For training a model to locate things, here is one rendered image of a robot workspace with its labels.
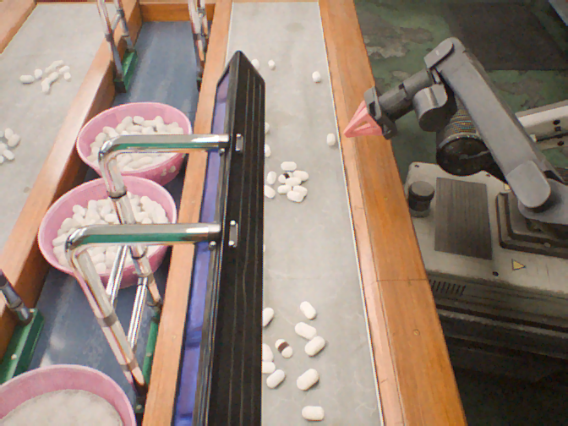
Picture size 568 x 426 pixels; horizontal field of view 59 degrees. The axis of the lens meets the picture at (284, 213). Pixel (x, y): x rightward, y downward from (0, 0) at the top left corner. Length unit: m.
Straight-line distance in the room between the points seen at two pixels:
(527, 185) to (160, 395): 0.60
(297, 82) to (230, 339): 1.07
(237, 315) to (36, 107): 1.10
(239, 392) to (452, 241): 1.04
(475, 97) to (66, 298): 0.84
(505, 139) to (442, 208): 0.72
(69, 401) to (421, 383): 0.55
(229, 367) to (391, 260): 0.56
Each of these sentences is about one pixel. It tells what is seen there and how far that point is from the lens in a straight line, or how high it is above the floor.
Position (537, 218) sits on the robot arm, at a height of 1.04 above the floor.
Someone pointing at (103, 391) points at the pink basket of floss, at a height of 0.73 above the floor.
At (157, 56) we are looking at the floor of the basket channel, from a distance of 1.76.
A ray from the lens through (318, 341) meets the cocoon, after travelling 0.85.
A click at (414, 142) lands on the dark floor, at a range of 2.50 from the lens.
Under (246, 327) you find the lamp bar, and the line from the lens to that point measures 0.49.
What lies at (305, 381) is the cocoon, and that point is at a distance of 0.82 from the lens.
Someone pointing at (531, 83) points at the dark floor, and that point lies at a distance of 3.16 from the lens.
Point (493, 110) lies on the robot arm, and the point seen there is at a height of 1.05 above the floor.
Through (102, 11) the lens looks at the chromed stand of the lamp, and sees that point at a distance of 1.50.
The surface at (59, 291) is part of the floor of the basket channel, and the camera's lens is 1.10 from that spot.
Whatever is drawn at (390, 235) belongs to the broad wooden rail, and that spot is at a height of 0.76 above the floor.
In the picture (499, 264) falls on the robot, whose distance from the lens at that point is 1.41.
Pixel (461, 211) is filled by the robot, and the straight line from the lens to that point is 1.51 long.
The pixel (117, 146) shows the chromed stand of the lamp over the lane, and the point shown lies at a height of 1.11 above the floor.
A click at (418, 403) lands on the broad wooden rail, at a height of 0.76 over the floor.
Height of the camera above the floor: 1.50
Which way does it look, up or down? 46 degrees down
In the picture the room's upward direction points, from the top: straight up
